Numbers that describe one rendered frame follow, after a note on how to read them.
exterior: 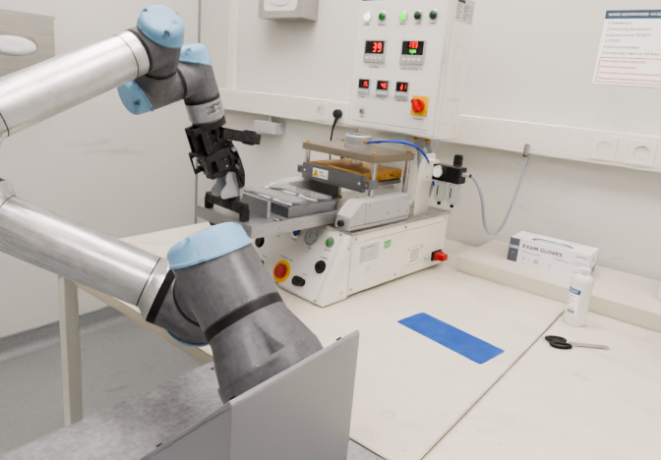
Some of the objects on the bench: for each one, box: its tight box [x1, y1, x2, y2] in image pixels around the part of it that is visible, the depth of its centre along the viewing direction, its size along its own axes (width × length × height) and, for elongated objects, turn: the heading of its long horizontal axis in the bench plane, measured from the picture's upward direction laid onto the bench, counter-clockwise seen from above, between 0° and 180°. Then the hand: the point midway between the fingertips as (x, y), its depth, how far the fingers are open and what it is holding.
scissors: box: [545, 335, 610, 349], centre depth 118 cm, size 14×6×1 cm, turn 71°
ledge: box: [455, 239, 661, 332], centre depth 147 cm, size 30×84×4 cm, turn 33°
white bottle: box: [564, 266, 594, 327], centre depth 128 cm, size 5×5×14 cm
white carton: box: [507, 230, 599, 277], centre depth 158 cm, size 12×23×7 cm, turn 35°
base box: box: [252, 214, 449, 307], centre depth 153 cm, size 54×38×17 cm
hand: (238, 198), depth 121 cm, fingers closed
